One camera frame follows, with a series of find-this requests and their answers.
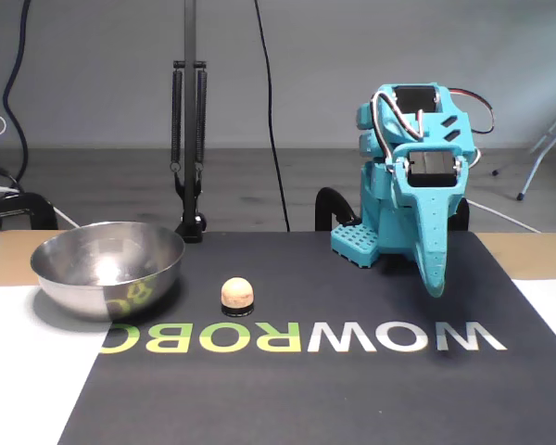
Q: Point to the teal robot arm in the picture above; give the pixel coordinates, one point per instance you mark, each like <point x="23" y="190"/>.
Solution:
<point x="389" y="222"/>

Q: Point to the black mat with WOWROBO print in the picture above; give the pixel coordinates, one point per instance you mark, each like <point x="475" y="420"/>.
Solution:
<point x="306" y="394"/>

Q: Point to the metal bowl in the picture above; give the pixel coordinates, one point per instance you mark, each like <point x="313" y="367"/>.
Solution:
<point x="74" y="296"/>

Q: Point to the large black table clamp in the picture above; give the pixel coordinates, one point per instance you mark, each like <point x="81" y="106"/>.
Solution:
<point x="28" y="208"/>

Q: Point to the white stand legs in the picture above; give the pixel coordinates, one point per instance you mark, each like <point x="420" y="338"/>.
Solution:
<point x="537" y="163"/>

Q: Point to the teal gripper with servo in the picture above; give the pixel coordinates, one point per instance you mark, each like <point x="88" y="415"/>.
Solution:
<point x="430" y="168"/>

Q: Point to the cork ball with black base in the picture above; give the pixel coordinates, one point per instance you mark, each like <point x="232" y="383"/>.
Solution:
<point x="237" y="292"/>

